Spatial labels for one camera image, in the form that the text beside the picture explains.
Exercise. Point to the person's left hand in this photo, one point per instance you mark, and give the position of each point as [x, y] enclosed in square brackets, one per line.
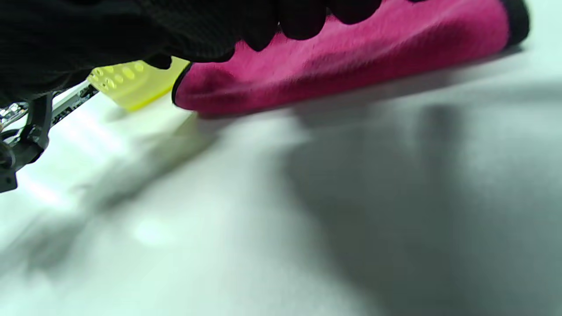
[57, 39]

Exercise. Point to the person's right hand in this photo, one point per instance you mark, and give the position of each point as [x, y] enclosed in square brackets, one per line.
[246, 22]

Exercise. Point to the pink hand towel black trim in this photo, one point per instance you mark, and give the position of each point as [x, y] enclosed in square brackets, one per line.
[351, 57]

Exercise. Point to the yellow perforated plastic basket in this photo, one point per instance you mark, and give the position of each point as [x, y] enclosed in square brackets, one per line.
[136, 87]

